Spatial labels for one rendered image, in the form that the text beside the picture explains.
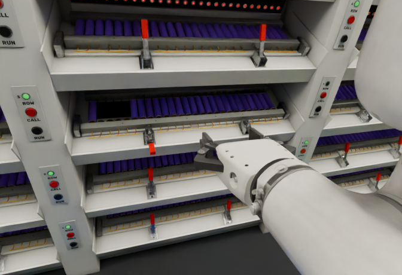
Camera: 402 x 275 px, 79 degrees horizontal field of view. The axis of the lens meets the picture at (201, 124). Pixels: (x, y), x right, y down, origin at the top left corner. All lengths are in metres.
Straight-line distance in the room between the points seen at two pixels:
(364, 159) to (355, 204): 0.90
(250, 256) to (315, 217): 0.80
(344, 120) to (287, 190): 0.68
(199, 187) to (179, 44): 0.43
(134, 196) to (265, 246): 0.55
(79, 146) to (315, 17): 0.66
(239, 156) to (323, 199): 0.13
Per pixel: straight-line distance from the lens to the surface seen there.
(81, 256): 0.91
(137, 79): 0.54
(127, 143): 0.62
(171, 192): 0.76
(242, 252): 1.02
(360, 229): 0.22
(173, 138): 0.63
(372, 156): 1.18
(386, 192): 0.30
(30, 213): 0.80
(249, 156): 0.33
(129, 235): 0.91
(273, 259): 1.04
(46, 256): 0.95
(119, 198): 0.76
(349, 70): 0.78
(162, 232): 0.91
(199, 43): 0.60
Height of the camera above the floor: 0.85
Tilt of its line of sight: 31 degrees down
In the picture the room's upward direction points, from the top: 5 degrees clockwise
